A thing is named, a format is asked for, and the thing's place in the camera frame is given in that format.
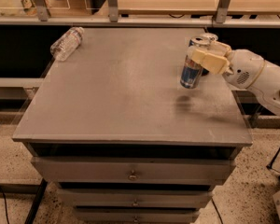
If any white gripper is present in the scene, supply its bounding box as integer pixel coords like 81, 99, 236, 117
191, 41, 264, 89

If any silver redbull can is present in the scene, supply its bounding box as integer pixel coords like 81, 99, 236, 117
180, 35, 210, 89

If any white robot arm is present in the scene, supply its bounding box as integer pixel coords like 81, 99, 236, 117
188, 41, 280, 117

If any blue pepsi can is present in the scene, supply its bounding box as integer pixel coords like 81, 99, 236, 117
199, 32, 219, 77

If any grey drawer cabinet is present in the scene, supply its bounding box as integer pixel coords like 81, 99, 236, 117
13, 28, 252, 224

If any clear plastic water bottle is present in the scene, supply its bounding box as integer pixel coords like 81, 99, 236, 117
50, 27, 84, 62

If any metal railing frame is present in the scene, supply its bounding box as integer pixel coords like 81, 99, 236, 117
0, 0, 280, 28

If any black floor cable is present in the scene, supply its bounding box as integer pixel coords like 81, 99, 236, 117
0, 177, 11, 224

